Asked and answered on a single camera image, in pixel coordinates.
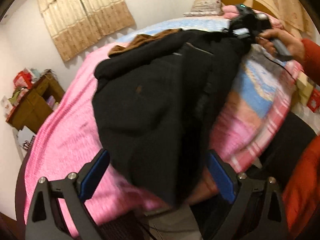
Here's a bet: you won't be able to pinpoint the person's red sweater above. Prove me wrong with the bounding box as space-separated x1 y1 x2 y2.
282 127 320 233

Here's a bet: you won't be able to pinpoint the black hoodie with brown hood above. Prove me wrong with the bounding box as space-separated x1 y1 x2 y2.
92 29 253 208

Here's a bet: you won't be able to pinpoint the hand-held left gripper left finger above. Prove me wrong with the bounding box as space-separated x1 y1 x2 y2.
25 149 111 240

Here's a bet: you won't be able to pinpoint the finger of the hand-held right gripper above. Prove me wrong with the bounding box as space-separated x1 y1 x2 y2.
229 21 252 40

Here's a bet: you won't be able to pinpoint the red gift box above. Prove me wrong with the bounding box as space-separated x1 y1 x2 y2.
14 71 33 89

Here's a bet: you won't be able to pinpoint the blue printed bedsheet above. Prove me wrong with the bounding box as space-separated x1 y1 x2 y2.
117 17 303 171

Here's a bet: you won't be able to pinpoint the person's right forearm red sleeve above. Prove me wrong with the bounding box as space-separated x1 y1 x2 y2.
301 39 320 73

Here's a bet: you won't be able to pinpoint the brown wooden desk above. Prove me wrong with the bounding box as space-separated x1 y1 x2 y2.
6 74 66 133

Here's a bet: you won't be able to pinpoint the person's right hand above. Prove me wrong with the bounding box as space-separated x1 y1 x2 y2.
260 27 306 62

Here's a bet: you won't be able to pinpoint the beige floral curtain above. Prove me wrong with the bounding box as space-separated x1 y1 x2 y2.
212 0 313 38
36 0 137 62

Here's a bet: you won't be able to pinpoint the white printed paper bag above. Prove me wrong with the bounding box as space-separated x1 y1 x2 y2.
17 127 38 153

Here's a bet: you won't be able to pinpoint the person's beige trousers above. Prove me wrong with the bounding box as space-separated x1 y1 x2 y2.
147 205 203 240

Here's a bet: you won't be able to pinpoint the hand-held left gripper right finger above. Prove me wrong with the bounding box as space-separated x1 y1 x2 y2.
206 149 289 240

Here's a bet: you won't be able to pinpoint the black cable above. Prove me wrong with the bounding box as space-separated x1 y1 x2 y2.
264 52 302 81

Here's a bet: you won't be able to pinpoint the pink textured blanket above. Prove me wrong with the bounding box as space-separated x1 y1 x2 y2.
24 42 175 236

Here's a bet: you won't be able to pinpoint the folded pink quilt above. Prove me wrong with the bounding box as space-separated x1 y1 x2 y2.
222 5 283 28

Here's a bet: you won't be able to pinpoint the red patterned box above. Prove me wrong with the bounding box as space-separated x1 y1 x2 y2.
308 89 320 111

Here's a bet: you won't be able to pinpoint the patterned grey pillow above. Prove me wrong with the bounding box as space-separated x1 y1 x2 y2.
184 0 224 17

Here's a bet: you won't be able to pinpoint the cream box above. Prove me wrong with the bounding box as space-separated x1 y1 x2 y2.
297 72 316 106

